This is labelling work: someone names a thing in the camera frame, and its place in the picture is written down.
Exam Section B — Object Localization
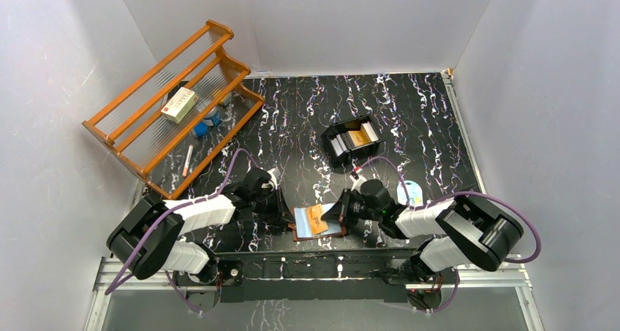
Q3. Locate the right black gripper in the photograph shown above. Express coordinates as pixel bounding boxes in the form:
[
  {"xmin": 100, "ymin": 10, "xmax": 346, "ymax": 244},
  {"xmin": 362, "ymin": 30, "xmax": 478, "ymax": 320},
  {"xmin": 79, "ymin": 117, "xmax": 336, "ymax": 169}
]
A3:
[{"xmin": 322, "ymin": 187, "xmax": 382, "ymax": 225}]

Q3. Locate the gold credit card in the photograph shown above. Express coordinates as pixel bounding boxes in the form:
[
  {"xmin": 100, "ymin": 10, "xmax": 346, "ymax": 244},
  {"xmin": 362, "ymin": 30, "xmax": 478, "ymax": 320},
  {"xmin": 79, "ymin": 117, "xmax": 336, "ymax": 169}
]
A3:
[
  {"xmin": 347, "ymin": 130, "xmax": 369, "ymax": 148},
  {"xmin": 306, "ymin": 205, "xmax": 329, "ymax": 235}
]

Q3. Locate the brown leather card holder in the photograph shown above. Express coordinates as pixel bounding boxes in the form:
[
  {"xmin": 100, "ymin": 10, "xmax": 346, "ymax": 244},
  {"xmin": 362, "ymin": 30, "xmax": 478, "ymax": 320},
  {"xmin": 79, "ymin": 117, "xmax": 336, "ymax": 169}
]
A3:
[{"xmin": 292, "ymin": 203, "xmax": 346, "ymax": 242}]

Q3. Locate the black card tray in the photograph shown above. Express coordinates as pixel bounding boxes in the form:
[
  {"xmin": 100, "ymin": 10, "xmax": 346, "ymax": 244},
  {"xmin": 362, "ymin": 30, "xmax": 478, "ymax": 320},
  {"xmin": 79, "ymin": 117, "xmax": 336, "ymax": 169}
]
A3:
[{"xmin": 320, "ymin": 114, "xmax": 385, "ymax": 170}]

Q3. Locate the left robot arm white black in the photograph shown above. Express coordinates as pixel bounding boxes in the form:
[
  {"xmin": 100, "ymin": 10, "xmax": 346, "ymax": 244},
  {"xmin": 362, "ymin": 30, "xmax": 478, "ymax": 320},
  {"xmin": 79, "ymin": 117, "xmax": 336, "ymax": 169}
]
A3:
[{"xmin": 106, "ymin": 167, "xmax": 295, "ymax": 284}]

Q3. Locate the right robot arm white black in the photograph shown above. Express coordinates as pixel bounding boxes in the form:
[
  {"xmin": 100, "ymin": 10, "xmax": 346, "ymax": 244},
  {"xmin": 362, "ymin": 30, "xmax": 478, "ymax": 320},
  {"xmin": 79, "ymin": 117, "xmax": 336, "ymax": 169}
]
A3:
[{"xmin": 321, "ymin": 180, "xmax": 524, "ymax": 284}]

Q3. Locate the silver card in tray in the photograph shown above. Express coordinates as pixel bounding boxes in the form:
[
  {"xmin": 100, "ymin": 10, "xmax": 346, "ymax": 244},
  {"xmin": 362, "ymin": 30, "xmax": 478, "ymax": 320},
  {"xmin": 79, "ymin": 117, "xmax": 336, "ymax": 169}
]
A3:
[{"xmin": 330, "ymin": 134, "xmax": 348, "ymax": 157}]

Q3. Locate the white card in tray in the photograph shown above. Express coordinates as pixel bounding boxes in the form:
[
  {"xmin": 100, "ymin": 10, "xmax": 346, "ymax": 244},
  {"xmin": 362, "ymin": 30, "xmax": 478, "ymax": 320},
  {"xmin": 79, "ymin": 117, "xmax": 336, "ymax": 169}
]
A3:
[{"xmin": 360, "ymin": 122, "xmax": 379, "ymax": 142}]

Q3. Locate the pink white pen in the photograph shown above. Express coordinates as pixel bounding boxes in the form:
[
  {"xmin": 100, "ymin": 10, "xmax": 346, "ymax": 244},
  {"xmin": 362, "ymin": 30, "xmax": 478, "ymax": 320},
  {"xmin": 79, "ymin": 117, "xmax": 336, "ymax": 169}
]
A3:
[{"xmin": 182, "ymin": 144, "xmax": 194, "ymax": 177}]

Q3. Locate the blue small block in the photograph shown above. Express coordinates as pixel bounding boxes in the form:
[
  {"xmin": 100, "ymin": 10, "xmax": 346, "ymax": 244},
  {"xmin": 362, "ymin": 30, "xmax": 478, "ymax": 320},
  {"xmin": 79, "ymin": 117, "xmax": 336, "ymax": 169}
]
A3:
[{"xmin": 192, "ymin": 122, "xmax": 208, "ymax": 138}]

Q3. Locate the blue small bottle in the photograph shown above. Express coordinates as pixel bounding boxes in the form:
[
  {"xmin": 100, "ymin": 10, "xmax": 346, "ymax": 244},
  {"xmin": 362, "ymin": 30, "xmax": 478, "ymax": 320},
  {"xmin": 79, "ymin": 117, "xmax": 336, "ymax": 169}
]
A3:
[{"xmin": 202, "ymin": 106, "xmax": 222, "ymax": 127}]

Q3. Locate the orange wooden rack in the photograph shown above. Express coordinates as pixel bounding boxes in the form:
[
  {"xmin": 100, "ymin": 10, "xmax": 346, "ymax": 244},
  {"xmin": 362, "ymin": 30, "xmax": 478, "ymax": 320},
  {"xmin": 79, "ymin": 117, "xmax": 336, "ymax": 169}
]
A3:
[{"xmin": 82, "ymin": 20, "xmax": 265, "ymax": 183}]

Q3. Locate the white red small box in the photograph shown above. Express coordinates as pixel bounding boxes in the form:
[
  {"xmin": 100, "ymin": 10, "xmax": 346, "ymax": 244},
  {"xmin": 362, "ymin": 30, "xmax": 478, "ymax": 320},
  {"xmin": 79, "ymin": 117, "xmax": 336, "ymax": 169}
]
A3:
[{"xmin": 161, "ymin": 87, "xmax": 198, "ymax": 123}]

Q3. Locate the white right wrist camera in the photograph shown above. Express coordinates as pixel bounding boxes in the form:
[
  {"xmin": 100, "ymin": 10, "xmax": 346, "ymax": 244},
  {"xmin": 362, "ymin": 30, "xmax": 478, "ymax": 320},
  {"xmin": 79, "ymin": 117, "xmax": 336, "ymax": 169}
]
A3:
[{"xmin": 349, "ymin": 170, "xmax": 367, "ymax": 190}]

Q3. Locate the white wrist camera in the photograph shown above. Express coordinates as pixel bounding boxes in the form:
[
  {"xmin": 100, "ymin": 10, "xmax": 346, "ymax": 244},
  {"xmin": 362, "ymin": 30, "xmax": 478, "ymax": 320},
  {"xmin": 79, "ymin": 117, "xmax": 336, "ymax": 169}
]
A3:
[
  {"xmin": 268, "ymin": 167, "xmax": 281, "ymax": 189},
  {"xmin": 349, "ymin": 170, "xmax": 367, "ymax": 190}
]

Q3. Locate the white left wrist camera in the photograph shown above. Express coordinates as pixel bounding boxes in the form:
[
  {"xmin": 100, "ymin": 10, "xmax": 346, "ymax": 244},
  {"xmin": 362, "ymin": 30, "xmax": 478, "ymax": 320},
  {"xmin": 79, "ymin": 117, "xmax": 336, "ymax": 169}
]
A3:
[{"xmin": 268, "ymin": 167, "xmax": 281, "ymax": 189}]

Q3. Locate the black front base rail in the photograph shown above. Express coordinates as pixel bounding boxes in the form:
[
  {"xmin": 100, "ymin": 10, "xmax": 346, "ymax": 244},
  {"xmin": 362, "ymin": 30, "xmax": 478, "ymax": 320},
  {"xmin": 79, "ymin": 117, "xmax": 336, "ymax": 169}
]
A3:
[{"xmin": 221, "ymin": 248, "xmax": 412, "ymax": 303}]

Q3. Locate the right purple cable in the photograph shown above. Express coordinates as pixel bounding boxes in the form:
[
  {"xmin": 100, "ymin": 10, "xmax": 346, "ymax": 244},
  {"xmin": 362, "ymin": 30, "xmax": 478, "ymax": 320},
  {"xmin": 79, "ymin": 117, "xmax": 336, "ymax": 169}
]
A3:
[{"xmin": 352, "ymin": 155, "xmax": 543, "ymax": 265}]

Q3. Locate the purple cable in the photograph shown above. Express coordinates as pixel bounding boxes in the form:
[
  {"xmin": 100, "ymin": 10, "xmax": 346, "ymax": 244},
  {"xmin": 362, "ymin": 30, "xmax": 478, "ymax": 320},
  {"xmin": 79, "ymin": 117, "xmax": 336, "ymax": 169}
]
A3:
[
  {"xmin": 104, "ymin": 148, "xmax": 260, "ymax": 297},
  {"xmin": 352, "ymin": 155, "xmax": 543, "ymax": 265}
]

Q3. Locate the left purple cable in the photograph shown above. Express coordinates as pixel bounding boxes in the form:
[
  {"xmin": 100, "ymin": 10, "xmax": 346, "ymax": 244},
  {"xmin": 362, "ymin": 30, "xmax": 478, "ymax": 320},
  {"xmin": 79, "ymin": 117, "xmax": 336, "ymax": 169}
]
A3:
[{"xmin": 104, "ymin": 148, "xmax": 260, "ymax": 297}]

